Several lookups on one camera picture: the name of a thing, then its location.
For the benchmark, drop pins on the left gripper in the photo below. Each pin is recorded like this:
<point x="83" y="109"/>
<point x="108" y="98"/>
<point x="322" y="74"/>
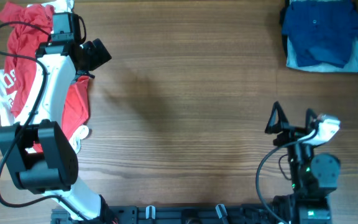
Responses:
<point x="99" y="55"/>

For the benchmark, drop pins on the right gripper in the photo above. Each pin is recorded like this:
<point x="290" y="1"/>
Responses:
<point x="294" y="133"/>

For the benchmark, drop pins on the blue t-shirt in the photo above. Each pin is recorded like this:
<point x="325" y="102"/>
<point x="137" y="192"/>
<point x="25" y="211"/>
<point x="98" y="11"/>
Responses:
<point x="321" y="31"/>

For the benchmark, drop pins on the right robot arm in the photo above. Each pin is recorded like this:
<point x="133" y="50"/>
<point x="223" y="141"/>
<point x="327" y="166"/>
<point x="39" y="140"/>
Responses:
<point x="313" y="176"/>

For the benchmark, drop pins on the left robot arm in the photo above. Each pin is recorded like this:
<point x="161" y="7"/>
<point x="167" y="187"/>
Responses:
<point x="35" y="150"/>

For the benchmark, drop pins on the white t-shirt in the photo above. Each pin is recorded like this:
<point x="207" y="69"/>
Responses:
<point x="17" y="76"/>

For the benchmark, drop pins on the folded light blue jeans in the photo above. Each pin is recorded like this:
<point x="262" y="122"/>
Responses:
<point x="350" y="67"/>

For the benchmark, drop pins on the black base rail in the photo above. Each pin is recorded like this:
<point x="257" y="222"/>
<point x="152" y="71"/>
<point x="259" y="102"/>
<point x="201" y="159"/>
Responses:
<point x="246" y="213"/>

